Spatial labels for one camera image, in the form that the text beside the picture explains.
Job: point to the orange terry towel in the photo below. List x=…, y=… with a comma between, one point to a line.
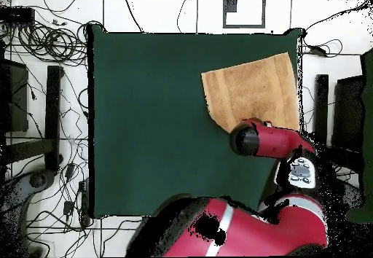
x=250, y=91

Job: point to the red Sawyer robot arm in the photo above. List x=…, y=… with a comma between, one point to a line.
x=271, y=141

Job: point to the black box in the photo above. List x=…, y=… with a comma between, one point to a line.
x=349, y=109
x=16, y=100

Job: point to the dark green table cloth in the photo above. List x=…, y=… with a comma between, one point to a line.
x=145, y=124

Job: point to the dark green fabric sheet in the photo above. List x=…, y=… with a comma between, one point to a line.
x=367, y=124

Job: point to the black power strip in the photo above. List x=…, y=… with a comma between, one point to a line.
x=84, y=202

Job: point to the black power adapter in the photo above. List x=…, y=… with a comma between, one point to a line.
x=68, y=208
x=70, y=170

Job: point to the grey square floor frame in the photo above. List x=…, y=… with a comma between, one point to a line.
x=230, y=4

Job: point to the black network switch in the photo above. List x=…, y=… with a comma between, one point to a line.
x=16, y=15

